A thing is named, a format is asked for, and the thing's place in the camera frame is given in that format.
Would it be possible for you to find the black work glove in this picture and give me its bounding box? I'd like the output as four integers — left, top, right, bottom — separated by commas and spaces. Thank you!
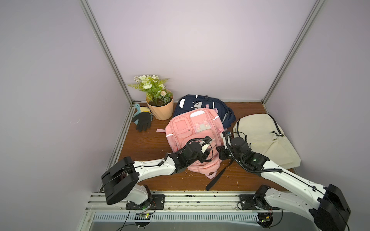
132, 112, 152, 132

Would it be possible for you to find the terracotta flower pot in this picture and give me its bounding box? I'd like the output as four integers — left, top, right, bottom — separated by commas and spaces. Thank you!
146, 90, 174, 120

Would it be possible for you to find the right circuit board with cable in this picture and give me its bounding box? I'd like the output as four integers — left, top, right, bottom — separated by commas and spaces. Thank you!
257, 212, 283, 229

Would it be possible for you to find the aluminium mounting rail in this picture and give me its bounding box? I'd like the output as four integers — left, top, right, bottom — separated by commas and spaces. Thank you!
85, 190, 323, 213

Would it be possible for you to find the green white artificial plant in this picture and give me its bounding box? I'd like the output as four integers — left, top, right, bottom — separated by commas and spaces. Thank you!
129, 75, 173, 107

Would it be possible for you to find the left corner aluminium profile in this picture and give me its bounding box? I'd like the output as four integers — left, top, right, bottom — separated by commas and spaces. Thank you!
80, 0, 134, 105

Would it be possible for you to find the cream canvas backpack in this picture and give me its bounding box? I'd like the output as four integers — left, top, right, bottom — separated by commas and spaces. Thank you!
231, 114, 301, 176

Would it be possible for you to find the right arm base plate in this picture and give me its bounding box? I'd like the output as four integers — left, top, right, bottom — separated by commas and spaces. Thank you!
237, 194, 280, 210

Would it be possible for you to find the yellow sponge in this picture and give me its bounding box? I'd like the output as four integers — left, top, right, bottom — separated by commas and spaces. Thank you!
140, 106, 151, 113

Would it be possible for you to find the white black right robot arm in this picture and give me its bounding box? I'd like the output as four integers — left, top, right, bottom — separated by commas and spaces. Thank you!
217, 131, 351, 231

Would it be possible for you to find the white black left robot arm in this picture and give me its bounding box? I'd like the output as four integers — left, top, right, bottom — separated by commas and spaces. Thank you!
101, 136, 213, 205

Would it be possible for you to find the circuit board with cable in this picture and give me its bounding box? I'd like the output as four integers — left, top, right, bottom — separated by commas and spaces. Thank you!
115, 212, 157, 231
257, 212, 283, 229

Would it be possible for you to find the right corner aluminium profile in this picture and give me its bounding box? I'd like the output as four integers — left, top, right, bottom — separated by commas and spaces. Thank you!
261, 0, 326, 106

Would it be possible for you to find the pink backpack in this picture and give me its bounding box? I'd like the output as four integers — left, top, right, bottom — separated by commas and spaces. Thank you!
157, 108, 224, 179

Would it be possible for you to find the corner aluminium profile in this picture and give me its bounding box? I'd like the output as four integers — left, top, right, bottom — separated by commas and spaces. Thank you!
80, 0, 134, 105
261, 0, 326, 106

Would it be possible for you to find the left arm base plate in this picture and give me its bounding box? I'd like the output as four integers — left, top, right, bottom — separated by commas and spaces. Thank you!
125, 194, 165, 211

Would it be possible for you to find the navy blue backpack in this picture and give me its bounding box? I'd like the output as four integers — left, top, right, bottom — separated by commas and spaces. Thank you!
173, 94, 236, 129

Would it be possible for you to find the left circuit board with cable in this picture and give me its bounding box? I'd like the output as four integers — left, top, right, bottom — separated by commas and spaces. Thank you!
115, 212, 157, 231

